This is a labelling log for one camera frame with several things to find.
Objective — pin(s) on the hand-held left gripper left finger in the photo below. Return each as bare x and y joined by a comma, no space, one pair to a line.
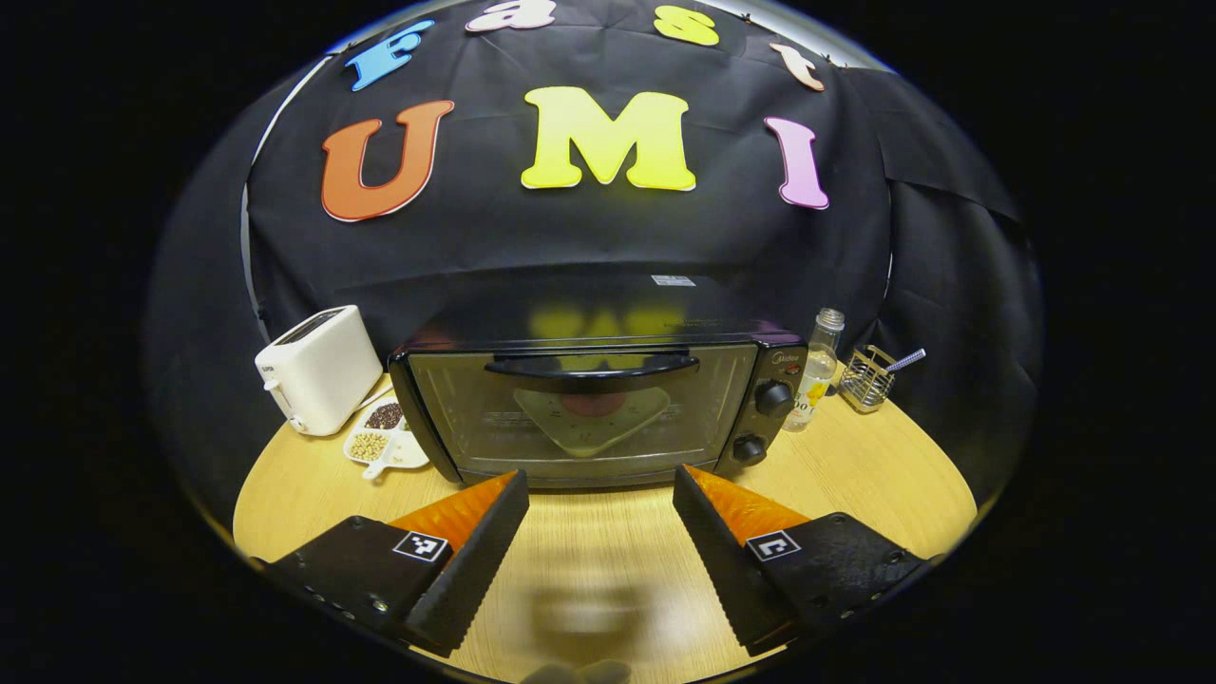
480,560

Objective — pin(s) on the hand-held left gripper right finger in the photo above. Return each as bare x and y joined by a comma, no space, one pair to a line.
722,570

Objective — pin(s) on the white square plate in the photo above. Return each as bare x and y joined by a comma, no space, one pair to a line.
594,432

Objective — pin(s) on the pink round meat slice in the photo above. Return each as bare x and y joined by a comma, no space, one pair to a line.
594,407

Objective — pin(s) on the black electric oven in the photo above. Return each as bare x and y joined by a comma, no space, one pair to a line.
589,304

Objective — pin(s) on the white divided dish with grains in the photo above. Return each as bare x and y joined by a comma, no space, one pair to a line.
385,446

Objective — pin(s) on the clear plastic bottle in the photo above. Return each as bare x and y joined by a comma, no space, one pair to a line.
819,380

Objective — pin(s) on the white toaster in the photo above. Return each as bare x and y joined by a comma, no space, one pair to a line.
323,370

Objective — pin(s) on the metal utensil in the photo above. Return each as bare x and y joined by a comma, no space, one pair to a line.
907,359

